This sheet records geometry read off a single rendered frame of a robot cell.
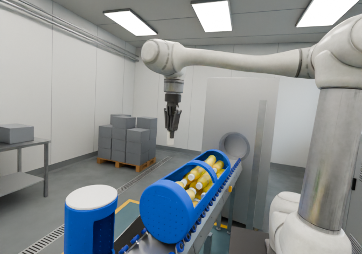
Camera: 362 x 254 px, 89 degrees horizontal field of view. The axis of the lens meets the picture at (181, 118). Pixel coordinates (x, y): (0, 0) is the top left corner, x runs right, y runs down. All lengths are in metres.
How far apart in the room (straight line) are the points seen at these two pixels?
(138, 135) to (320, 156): 3.84
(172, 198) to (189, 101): 5.02
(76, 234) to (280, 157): 5.25
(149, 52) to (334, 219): 0.69
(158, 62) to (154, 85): 5.67
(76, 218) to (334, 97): 1.21
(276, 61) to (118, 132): 4.04
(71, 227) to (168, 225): 0.54
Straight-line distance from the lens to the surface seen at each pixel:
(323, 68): 0.62
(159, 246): 1.08
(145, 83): 6.46
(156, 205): 0.98
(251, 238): 1.08
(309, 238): 0.66
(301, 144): 5.85
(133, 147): 4.32
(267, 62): 0.76
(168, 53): 0.64
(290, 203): 0.84
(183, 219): 0.93
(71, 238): 1.30
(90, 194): 1.31
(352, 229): 2.66
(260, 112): 1.75
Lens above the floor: 1.63
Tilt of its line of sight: 5 degrees down
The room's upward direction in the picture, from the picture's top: 4 degrees clockwise
